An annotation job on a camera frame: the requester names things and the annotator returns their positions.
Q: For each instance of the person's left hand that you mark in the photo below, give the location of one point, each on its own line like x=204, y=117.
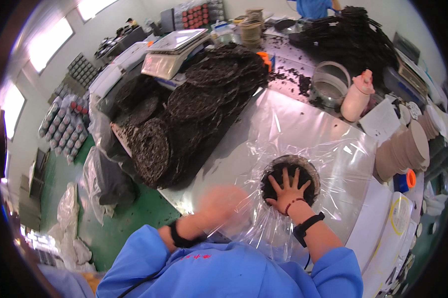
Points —
x=224, y=206

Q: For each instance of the person's right hand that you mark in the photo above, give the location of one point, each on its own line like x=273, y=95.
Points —
x=289, y=195

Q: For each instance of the person's left fingers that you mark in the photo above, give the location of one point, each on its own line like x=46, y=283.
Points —
x=229, y=197

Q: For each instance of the dark round tea cake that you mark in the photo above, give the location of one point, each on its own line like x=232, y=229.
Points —
x=274, y=169

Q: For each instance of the clear plastic film sheet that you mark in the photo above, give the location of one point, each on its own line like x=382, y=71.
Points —
x=302, y=123

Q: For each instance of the black wrist band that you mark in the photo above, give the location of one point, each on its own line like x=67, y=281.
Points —
x=308, y=225
x=179, y=241

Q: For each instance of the person's body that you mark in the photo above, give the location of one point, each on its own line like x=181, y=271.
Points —
x=227, y=272

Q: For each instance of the pile of dark tea cakes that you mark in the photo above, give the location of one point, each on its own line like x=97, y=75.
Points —
x=194, y=100

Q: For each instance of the plastic bag with dark contents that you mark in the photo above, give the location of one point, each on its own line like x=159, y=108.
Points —
x=108, y=182

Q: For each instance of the loose dark tea crumbs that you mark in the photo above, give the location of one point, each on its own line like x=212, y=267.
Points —
x=302, y=84

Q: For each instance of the orange and blue tool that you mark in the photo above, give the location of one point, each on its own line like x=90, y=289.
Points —
x=265, y=59

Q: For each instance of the white bottle with pink cap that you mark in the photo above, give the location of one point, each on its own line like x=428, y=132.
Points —
x=354, y=98

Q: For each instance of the heap of white bags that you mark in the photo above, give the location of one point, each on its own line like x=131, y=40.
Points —
x=69, y=223

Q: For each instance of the clear plastic container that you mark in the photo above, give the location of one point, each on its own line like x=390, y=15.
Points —
x=224, y=33

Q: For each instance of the white weighing scale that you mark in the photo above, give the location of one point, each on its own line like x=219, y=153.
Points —
x=175, y=41

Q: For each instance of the stack of white printed wrappers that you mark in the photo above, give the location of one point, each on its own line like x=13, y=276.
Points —
x=393, y=231

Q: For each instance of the white paper sheet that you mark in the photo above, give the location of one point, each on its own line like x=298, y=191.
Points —
x=380, y=121

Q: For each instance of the spool of beige twine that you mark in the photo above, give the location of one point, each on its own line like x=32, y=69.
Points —
x=250, y=28

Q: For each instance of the white box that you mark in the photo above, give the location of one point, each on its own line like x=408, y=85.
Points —
x=114, y=69

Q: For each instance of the stack of brown paper discs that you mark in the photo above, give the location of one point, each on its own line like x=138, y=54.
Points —
x=404, y=151

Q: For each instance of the stack of silver tins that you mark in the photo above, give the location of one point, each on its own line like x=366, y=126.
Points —
x=62, y=126

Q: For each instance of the rack of red-lidded jars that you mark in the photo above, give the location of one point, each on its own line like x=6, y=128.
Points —
x=196, y=15

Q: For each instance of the cluttered side table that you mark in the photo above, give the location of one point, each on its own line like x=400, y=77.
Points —
x=121, y=39

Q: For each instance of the tray of grey tins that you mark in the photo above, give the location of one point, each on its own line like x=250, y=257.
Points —
x=81, y=70

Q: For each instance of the heap of loose dark cakes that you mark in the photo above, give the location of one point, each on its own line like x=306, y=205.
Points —
x=343, y=37

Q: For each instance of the row of pale paper discs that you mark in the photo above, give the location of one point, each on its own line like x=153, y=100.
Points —
x=428, y=123

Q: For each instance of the dark table scale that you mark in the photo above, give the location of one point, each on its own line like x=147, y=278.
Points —
x=410, y=74

